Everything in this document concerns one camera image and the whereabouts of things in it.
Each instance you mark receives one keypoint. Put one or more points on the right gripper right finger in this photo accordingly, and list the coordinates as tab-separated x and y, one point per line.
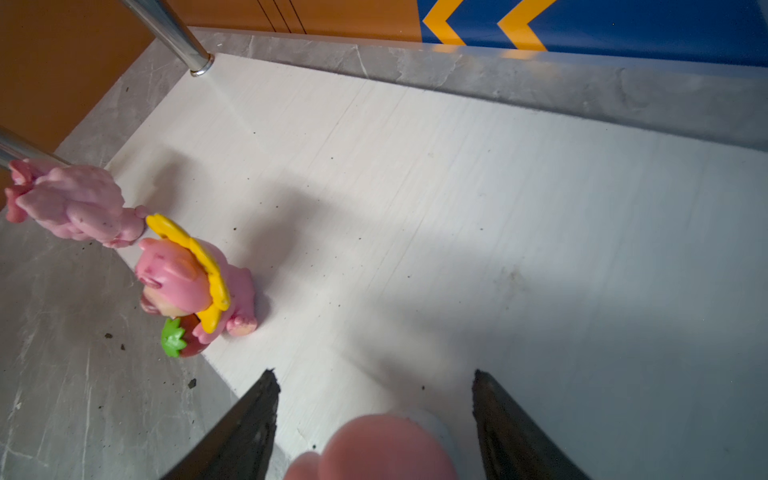
512	445

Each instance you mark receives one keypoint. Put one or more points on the pink white round character toy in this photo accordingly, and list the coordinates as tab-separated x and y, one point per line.
409	444

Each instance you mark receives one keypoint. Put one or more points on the pink yellow figure toy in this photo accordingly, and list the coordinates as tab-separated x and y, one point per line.
192	284

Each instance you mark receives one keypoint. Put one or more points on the pink bow character toy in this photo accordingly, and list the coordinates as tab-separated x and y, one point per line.
76	202

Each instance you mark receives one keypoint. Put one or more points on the white two-tier shelf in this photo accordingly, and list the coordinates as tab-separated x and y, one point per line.
592	232

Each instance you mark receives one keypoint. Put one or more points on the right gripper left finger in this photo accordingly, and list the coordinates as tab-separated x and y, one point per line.
241	444

